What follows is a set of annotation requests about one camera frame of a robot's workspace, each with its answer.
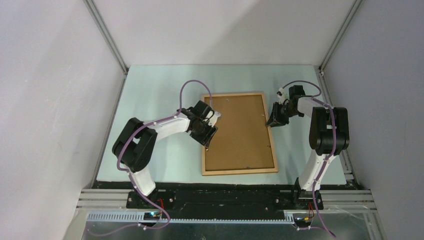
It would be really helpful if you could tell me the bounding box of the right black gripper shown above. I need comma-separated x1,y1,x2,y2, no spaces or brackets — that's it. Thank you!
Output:
266,101,301,128

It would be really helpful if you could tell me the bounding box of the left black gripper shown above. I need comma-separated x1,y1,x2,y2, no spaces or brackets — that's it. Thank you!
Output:
190,119,218,148

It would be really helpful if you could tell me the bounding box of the light wooden picture frame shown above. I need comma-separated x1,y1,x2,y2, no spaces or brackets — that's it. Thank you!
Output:
200,91,279,177

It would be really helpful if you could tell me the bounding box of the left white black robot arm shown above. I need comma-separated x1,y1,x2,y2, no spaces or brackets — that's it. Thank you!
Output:
112,100,221,208

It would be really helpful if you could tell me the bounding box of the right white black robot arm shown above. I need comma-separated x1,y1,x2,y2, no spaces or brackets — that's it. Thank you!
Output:
266,85,350,209

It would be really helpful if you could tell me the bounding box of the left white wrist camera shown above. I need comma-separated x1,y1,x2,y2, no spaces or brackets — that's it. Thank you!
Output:
205,109,221,127

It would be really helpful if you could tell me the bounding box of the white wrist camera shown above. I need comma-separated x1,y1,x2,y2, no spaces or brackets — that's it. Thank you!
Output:
276,87,289,105
205,109,221,127

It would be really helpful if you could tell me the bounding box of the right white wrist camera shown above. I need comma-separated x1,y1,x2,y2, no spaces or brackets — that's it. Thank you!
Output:
276,87,289,105

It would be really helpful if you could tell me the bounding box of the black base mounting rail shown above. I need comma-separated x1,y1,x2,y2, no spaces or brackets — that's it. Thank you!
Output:
147,182,324,221

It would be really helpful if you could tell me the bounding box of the aluminium extrusion frame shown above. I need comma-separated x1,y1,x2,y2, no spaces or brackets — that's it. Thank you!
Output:
64,188,387,240

